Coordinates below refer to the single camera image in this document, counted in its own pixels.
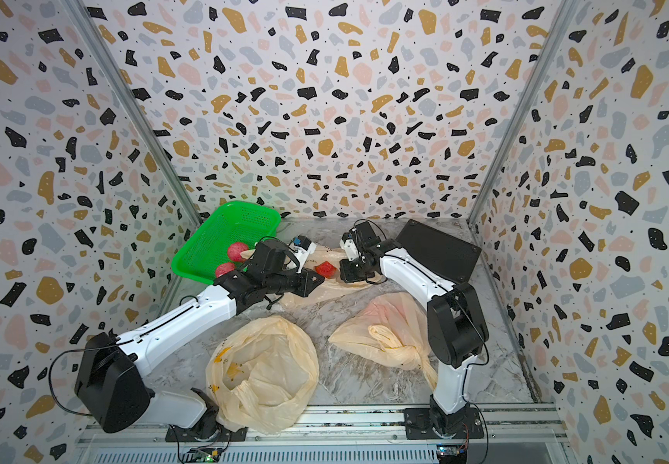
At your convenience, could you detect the green plastic mesh basket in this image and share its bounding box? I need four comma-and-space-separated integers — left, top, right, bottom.
172, 201, 281, 284

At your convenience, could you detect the black flat box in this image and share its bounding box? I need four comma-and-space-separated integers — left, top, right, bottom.
395, 220, 481, 283

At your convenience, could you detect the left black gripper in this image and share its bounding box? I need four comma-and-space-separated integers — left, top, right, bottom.
265, 265, 328, 298

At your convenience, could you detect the beige plastic bag with apples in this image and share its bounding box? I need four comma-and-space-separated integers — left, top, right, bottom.
206, 315, 320, 434

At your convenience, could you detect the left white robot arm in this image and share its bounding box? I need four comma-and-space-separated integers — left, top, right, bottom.
74, 236, 325, 440

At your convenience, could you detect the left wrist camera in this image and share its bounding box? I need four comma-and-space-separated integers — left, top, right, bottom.
288, 235, 317, 274

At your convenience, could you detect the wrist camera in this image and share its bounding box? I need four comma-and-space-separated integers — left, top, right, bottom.
288, 235, 317, 274
339, 232, 359, 261

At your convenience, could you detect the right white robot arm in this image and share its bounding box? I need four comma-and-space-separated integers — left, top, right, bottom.
339, 220, 489, 418

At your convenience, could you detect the red apple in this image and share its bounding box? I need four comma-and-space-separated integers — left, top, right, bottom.
227, 242, 250, 263
314, 261, 337, 278
214, 262, 236, 278

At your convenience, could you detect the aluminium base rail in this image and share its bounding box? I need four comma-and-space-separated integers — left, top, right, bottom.
75, 403, 575, 463

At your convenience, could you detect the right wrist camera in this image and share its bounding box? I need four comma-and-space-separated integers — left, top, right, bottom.
339, 232, 359, 261

